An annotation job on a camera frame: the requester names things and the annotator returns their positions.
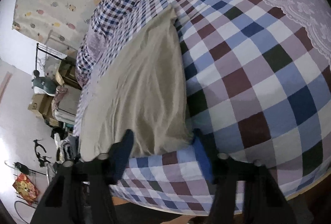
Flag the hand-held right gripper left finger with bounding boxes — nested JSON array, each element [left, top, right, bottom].
[[31, 129, 135, 224]]

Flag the grey storage cabinet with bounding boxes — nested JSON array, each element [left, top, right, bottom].
[[53, 87, 82, 122]]

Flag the checked bed sheet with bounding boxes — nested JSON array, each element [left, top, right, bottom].
[[72, 0, 331, 217]]

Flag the pineapple print wall cloth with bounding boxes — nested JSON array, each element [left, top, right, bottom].
[[12, 0, 122, 49]]

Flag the checked folded quilt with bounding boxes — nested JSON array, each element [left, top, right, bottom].
[[76, 0, 197, 90]]

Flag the pink bag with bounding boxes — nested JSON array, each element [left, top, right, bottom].
[[52, 86, 69, 111]]

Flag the red printed bag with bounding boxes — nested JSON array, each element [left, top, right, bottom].
[[12, 174, 40, 205]]

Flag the beige shirt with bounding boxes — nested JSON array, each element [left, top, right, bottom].
[[78, 4, 194, 162]]

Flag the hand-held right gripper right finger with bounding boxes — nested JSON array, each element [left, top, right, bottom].
[[193, 128, 293, 224]]

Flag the wooden crate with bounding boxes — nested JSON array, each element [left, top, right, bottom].
[[55, 57, 83, 90]]

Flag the green plush toy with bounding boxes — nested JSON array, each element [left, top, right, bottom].
[[31, 70, 57, 96]]

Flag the black clothes hangers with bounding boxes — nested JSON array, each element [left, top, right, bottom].
[[34, 139, 52, 165]]

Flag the black clothes rack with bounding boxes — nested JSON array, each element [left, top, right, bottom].
[[35, 43, 68, 72]]

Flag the cardboard box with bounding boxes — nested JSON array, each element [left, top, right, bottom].
[[28, 93, 55, 118]]

